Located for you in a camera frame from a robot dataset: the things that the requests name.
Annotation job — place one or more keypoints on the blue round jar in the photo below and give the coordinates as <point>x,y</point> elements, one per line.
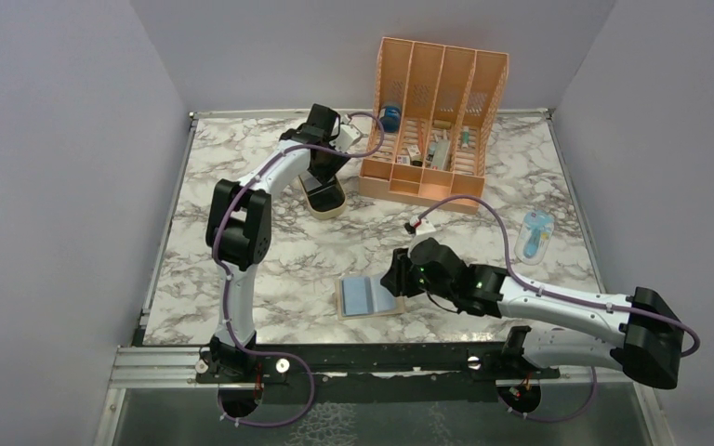
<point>390,116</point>

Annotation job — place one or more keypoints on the beige leather card holder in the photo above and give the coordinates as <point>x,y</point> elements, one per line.
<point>359,297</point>

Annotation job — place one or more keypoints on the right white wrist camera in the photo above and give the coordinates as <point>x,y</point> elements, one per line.
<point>423,229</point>

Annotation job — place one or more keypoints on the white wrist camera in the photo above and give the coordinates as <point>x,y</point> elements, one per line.
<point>423,229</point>
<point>347,136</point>

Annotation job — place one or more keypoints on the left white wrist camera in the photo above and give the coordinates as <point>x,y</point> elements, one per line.
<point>347,136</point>

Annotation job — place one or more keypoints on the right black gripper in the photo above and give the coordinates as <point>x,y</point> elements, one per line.
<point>397,277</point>

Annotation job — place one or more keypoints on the beige tray with cards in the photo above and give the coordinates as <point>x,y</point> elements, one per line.
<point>324,200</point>

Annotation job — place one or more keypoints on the white tube in organizer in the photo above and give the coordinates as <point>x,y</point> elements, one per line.
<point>465,138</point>

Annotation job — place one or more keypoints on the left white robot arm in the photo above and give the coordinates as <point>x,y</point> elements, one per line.
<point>238,228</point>

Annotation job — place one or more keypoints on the small items in organizer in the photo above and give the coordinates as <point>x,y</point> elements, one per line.
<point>430,152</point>

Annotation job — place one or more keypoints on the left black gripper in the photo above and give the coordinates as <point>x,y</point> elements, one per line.
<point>323,175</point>

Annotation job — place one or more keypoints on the orange plastic desk organizer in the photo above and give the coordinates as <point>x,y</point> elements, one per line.
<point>437,86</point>

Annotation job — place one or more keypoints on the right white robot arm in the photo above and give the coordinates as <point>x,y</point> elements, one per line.
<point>638,335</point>

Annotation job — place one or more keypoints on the blue packaged item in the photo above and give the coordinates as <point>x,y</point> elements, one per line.
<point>534,237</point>

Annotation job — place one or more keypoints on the black mounting base rail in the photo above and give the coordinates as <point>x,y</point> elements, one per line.
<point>341,373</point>

